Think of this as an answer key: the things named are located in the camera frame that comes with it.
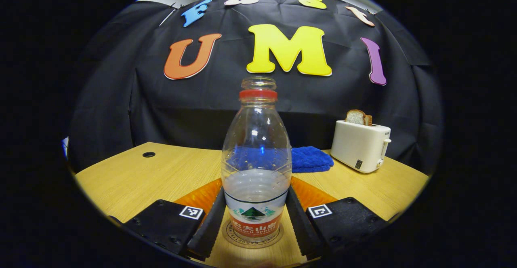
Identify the light bread slice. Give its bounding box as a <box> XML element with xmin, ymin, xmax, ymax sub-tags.
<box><xmin>345</xmin><ymin>109</ymin><xmax>366</xmax><ymax>125</ymax></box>

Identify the black backdrop cloth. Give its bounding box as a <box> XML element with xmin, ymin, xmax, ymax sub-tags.
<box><xmin>67</xmin><ymin>0</ymin><xmax>444</xmax><ymax>175</ymax></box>

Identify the round brown coaster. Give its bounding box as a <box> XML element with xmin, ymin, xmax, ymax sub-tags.
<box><xmin>221</xmin><ymin>219</ymin><xmax>284</xmax><ymax>249</ymax></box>

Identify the blue folded towel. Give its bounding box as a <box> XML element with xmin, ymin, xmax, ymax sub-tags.
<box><xmin>291</xmin><ymin>146</ymin><xmax>334</xmax><ymax>173</ymax></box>

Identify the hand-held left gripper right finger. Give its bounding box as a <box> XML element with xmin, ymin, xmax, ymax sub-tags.
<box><xmin>285</xmin><ymin>176</ymin><xmax>391</xmax><ymax>260</ymax></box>

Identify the white toaster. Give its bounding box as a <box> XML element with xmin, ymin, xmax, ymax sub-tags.
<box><xmin>330</xmin><ymin>120</ymin><xmax>392</xmax><ymax>174</ymax></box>

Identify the clear plastic water bottle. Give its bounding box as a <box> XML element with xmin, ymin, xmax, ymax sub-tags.
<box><xmin>221</xmin><ymin>76</ymin><xmax>292</xmax><ymax>238</ymax></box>

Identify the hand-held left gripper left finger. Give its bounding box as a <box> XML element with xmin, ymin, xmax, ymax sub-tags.
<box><xmin>121</xmin><ymin>178</ymin><xmax>227</xmax><ymax>261</ymax></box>

